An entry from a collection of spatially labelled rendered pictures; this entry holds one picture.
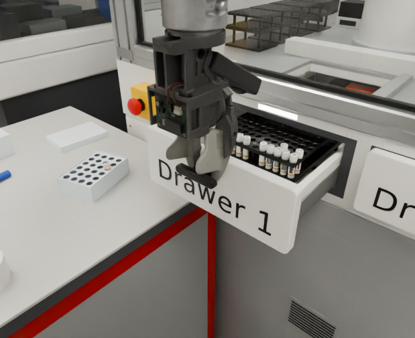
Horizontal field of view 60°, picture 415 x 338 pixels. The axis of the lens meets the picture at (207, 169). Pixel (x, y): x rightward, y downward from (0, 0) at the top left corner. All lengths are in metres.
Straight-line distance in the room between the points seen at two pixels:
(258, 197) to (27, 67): 0.90
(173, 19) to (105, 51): 0.95
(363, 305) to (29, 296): 0.58
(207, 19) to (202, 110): 0.10
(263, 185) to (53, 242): 0.37
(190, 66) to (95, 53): 0.92
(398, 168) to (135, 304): 0.54
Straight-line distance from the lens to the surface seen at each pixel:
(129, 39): 0.90
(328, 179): 0.61
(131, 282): 0.73
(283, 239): 0.52
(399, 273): 0.71
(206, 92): 0.43
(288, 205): 0.48
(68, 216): 0.72
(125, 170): 0.80
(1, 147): 0.97
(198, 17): 0.41
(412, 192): 0.60
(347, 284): 0.77
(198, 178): 0.51
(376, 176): 0.60
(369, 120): 0.60
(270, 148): 0.59
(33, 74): 1.24
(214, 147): 0.48
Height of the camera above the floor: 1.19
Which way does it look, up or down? 32 degrees down
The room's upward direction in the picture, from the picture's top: straight up
